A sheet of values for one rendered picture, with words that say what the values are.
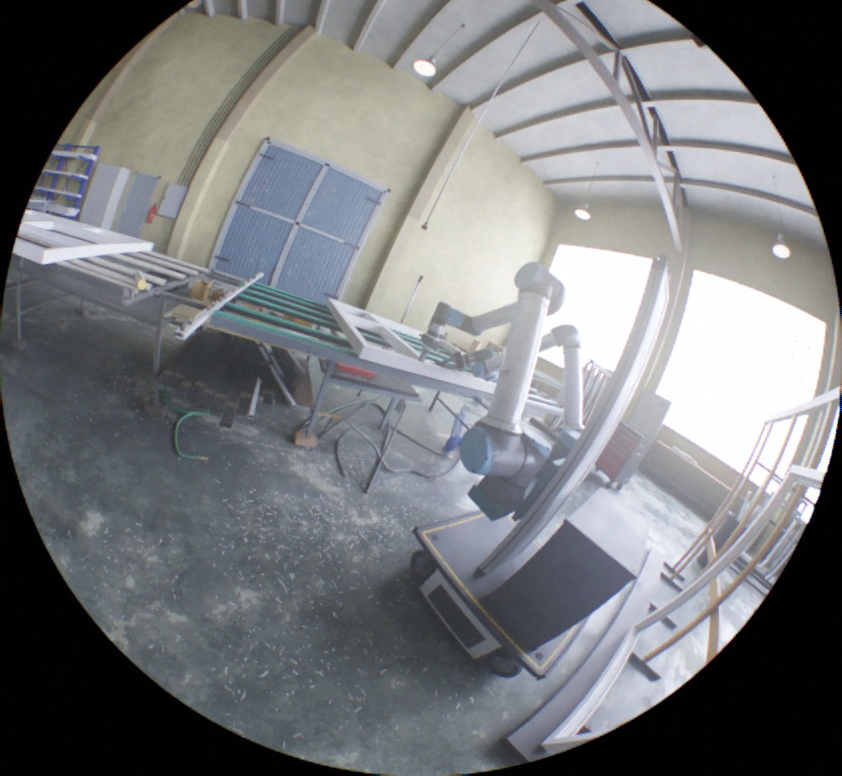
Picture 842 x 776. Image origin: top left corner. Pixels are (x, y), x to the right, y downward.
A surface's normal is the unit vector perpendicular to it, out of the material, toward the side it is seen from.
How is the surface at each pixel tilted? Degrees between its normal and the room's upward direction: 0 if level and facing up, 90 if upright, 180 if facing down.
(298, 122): 90
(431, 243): 90
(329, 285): 90
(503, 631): 0
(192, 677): 0
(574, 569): 90
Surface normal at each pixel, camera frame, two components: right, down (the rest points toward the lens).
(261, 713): 0.40, -0.90
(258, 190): 0.43, 0.36
